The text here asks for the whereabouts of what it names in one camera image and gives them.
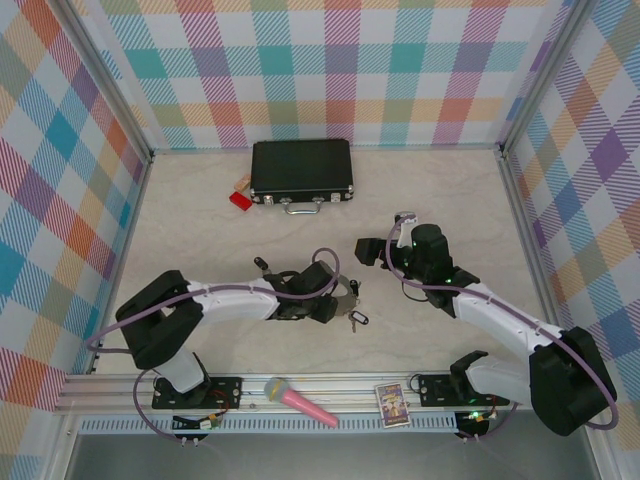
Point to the small green orange connector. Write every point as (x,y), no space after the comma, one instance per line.
(210,424)

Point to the aluminium side rail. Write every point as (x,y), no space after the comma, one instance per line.
(532,240)
(120,265)

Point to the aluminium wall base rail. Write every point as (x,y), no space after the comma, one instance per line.
(425,147)

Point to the black controller board with LED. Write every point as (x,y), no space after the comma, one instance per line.
(472,422)

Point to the key with black tag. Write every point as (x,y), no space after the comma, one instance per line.
(354,286)
(260,262)

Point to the red block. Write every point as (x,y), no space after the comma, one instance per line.
(240,200)

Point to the pink toy microphone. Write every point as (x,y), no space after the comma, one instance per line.
(300,402)

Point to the aluminium corner post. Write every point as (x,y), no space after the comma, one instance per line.
(542,75)
(111,85)

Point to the small printed card box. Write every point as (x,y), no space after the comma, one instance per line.
(393,405)

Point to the small wooden block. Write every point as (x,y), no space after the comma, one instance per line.
(242,182)

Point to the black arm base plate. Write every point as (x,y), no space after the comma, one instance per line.
(225,392)
(435,390)

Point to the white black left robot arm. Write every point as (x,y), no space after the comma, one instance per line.
(240,307)

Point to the aluminium mounting rail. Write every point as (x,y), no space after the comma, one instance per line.
(350,395)

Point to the key with white label tag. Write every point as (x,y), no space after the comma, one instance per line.
(357,318)

